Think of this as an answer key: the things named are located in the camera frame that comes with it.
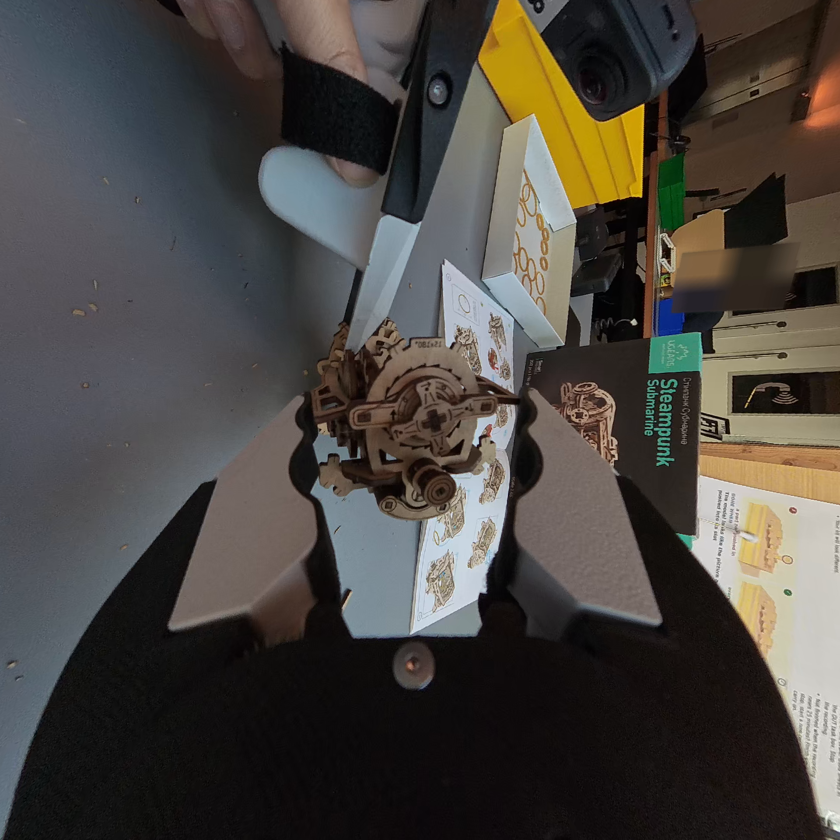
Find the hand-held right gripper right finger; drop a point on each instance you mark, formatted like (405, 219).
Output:
(577, 538)

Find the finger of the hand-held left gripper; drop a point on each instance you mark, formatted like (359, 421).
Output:
(384, 275)

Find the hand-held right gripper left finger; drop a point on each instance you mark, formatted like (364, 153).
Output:
(256, 538)

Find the wooden mechanical model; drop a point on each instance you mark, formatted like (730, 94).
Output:
(420, 420)

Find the person's left hand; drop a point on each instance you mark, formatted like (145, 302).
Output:
(295, 33)

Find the dark model kit box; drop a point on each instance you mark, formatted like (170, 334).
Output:
(630, 459)

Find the open instruction booklet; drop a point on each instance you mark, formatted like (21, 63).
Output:
(472, 315)

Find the white cardboard tray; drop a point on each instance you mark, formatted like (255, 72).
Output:
(518, 289)

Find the pile of yellow rubber bands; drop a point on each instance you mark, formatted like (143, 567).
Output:
(525, 262)

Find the yellow plastic bin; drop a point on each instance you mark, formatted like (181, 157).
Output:
(590, 164)

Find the printed paper manual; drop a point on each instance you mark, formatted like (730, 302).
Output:
(754, 590)

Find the blue plastic bin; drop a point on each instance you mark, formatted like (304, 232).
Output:
(669, 318)

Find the green plastic bin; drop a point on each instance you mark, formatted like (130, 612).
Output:
(670, 190)

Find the cardboard box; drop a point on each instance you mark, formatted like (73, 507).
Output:
(699, 236)

